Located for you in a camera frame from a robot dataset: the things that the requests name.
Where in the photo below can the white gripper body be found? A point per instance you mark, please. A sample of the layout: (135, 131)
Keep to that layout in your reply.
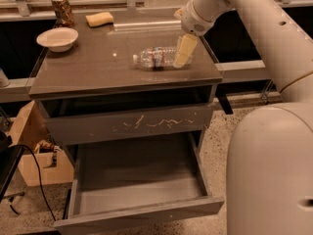
(191, 21)

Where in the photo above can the clear plastic water bottle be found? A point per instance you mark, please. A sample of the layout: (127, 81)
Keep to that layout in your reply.
(155, 58)

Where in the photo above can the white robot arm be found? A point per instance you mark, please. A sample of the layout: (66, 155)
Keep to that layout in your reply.
(269, 175)

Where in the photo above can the grey drawer cabinet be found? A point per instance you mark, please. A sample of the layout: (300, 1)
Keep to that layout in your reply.
(133, 135)

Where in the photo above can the scratched grey top drawer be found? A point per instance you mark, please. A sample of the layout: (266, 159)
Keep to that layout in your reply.
(140, 122)

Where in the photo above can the open grey middle drawer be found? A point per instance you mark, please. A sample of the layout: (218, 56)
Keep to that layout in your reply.
(133, 182)

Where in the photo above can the yellow sponge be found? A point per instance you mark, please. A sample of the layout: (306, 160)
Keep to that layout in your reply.
(99, 19)

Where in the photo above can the patterned drink can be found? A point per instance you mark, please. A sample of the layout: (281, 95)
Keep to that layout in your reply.
(63, 12)

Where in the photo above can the white ceramic bowl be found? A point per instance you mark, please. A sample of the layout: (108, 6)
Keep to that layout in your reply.
(57, 40)

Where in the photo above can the cardboard box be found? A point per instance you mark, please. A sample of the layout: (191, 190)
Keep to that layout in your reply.
(51, 164)

